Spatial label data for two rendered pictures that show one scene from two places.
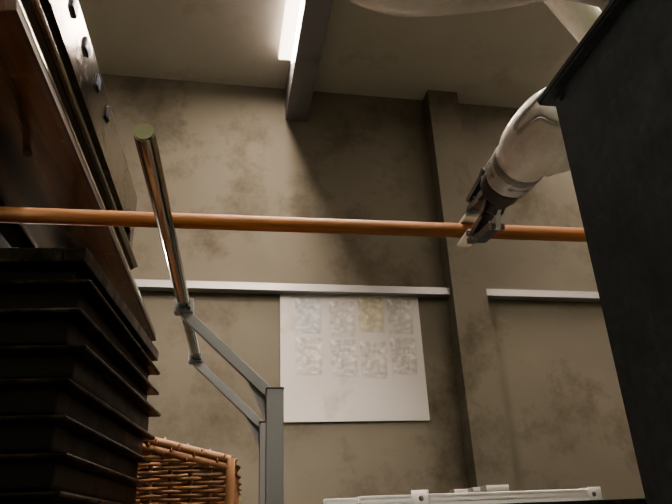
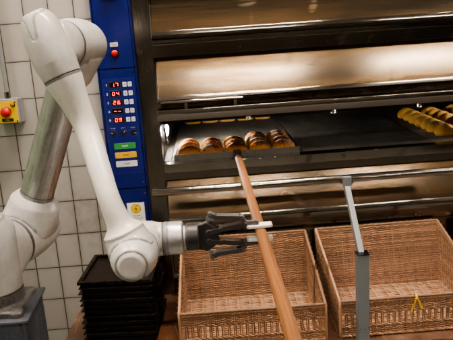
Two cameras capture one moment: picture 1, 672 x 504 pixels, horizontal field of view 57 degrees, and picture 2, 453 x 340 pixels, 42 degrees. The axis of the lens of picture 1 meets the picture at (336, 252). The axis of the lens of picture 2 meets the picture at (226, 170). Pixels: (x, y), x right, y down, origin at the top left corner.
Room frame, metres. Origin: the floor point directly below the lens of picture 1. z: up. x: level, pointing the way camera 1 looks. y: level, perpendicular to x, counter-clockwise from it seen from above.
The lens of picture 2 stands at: (1.27, -1.79, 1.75)
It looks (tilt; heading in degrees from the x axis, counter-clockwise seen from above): 14 degrees down; 98
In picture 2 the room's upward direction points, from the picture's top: 4 degrees counter-clockwise
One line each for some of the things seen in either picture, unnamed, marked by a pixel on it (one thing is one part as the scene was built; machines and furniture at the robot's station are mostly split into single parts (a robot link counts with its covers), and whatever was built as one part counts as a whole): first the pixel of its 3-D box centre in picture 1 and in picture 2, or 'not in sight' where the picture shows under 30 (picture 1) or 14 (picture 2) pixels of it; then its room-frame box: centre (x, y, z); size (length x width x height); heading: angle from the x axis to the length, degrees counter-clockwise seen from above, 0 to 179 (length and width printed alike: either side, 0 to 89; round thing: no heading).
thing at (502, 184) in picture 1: (513, 169); (174, 237); (0.91, -0.31, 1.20); 0.09 x 0.06 x 0.09; 100
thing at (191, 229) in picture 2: (497, 191); (201, 235); (0.99, -0.30, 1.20); 0.09 x 0.07 x 0.08; 10
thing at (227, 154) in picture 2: not in sight; (234, 145); (0.95, 0.89, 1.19); 0.55 x 0.36 x 0.03; 10
